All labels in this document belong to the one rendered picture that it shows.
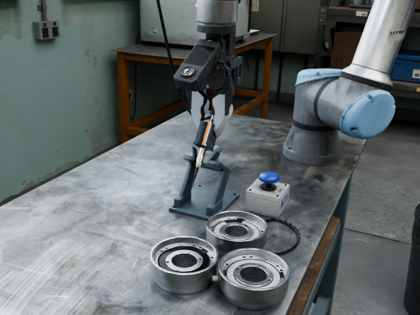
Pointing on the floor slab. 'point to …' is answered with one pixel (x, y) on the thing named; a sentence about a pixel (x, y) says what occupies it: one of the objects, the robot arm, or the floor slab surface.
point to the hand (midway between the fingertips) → (208, 130)
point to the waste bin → (414, 270)
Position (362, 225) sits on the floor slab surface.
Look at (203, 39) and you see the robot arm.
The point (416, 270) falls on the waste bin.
